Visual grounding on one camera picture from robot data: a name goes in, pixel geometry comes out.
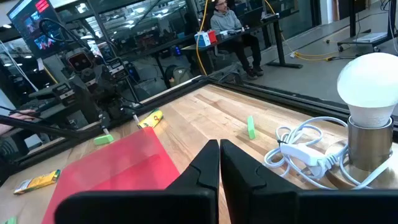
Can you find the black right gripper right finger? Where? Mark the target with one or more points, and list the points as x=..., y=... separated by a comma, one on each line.
x=264, y=202

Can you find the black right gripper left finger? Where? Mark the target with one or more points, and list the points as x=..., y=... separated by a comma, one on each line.
x=186, y=205

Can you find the small green cup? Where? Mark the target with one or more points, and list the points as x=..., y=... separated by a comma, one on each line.
x=104, y=139

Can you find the yellow green crayon box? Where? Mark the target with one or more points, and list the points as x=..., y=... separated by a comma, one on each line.
x=36, y=182
x=150, y=119

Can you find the green eraser block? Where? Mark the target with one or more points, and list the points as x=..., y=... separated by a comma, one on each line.
x=12, y=221
x=251, y=127

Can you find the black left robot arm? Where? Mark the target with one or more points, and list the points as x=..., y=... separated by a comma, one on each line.
x=66, y=93

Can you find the black stand bar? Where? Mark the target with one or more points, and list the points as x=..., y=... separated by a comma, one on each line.
x=46, y=128

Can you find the grey backpack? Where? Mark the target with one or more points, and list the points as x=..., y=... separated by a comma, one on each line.
x=182, y=76

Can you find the pink translucent plastic bin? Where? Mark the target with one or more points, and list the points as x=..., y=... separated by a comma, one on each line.
x=109, y=174

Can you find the person's hand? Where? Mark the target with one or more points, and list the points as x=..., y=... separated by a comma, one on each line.
x=18, y=116

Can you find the large display screen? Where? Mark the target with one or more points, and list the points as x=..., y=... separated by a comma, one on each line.
x=31, y=25

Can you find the blue white box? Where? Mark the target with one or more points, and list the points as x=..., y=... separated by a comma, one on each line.
x=202, y=39

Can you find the red box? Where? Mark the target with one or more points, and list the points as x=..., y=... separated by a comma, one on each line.
x=212, y=36

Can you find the person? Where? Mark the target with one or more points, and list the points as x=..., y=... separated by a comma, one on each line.
x=224, y=21

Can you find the white lamp bulb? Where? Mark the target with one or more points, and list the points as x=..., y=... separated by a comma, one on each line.
x=370, y=81

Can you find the black office desk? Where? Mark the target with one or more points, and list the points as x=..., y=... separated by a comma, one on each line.
x=278, y=40

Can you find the flat white device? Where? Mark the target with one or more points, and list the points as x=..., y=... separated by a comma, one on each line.
x=370, y=37

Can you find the black rolling cart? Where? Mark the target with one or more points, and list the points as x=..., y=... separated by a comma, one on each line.
x=353, y=18

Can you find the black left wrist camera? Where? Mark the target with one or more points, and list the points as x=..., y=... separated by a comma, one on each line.
x=80, y=61

